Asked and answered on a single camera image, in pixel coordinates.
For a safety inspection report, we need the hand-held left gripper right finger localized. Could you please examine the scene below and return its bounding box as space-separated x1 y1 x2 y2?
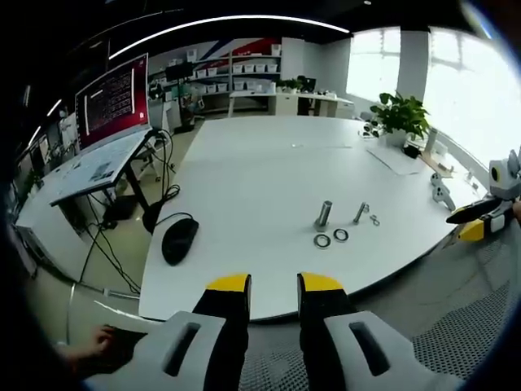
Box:
296 271 465 391

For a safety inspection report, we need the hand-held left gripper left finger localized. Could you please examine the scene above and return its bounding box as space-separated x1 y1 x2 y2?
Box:
83 273 252 391

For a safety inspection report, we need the small threaded stud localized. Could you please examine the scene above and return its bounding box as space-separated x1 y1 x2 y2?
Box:
352 201 370 226

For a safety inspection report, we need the large threaded stud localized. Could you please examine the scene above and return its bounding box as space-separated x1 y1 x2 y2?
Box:
313 200 335 233

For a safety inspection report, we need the person's left hand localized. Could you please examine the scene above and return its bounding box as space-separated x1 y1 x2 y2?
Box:
60 325 118 366

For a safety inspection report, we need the white game controller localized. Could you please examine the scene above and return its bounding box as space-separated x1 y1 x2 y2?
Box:
430 172 458 212

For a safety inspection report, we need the wooden board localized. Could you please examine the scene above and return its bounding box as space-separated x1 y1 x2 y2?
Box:
420 152 456 179

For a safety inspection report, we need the white paper sheet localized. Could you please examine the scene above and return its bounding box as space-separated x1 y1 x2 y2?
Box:
366 145 425 177

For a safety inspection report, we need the black computer mouse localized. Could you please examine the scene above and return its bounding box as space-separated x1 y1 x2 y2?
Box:
161 217 201 267

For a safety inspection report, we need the green potted plant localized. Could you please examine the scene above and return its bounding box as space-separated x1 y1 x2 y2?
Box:
369 90 432 148

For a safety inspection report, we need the tilted white standing desk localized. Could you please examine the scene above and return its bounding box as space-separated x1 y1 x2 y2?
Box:
49 129 164 229

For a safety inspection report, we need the white background desk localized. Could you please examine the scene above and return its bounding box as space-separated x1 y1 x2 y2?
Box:
226 89 356 120

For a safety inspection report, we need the computer monitor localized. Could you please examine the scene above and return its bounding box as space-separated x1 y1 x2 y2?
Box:
73 52 150 152

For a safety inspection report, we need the storage shelf with white bins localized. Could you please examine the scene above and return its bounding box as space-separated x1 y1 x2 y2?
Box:
190 37 282 95

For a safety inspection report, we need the ceiling light strip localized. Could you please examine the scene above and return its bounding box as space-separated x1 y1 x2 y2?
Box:
107 15 352 61

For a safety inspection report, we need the black mouse cable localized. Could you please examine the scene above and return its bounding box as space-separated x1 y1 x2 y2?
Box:
151 211 192 235

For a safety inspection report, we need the bundle of black cables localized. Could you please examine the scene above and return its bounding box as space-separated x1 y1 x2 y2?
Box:
75 128 182 297

